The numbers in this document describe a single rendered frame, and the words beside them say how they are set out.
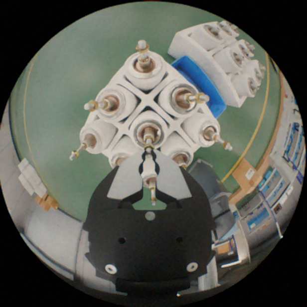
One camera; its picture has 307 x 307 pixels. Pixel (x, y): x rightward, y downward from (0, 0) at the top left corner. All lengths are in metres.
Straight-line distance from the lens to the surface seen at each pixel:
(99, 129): 0.25
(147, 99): 0.27
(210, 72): 0.44
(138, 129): 0.21
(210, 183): 0.54
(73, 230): 5.32
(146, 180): 0.30
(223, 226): 0.51
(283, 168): 2.07
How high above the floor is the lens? 0.45
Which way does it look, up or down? 58 degrees down
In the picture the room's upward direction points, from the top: 177 degrees clockwise
